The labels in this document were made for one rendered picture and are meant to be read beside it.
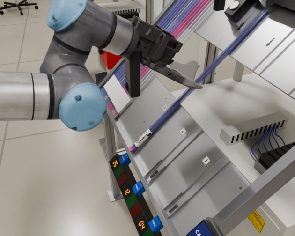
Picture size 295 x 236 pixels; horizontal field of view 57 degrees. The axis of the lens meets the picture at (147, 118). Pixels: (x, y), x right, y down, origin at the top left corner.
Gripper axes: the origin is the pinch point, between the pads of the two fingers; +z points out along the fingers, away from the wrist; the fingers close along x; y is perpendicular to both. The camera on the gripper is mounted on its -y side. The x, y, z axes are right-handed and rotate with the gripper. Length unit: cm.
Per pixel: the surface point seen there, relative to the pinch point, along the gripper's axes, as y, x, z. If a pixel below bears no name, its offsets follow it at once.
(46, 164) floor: -104, 78, 10
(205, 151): -10.4, -16.8, 2.7
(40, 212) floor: -108, 45, 4
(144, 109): -16.5, 9.1, 1.2
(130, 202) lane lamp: -34.3, -11.5, -2.5
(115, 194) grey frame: -84, 38, 36
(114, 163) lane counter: -34.3, 3.3, -2.5
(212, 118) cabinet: -14.5, 14.1, 36.2
